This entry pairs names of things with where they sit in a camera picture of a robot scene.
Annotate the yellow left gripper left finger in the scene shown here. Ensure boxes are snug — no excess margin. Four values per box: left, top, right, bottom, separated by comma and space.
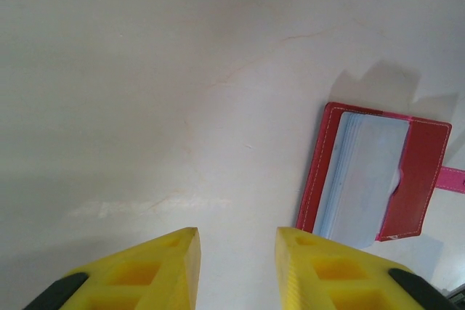
21, 227, 202, 310

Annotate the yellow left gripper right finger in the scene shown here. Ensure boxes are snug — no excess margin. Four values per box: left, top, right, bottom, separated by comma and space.
275, 227, 461, 310

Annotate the red card holder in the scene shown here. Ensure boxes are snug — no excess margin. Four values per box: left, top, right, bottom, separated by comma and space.
296, 102, 465, 249

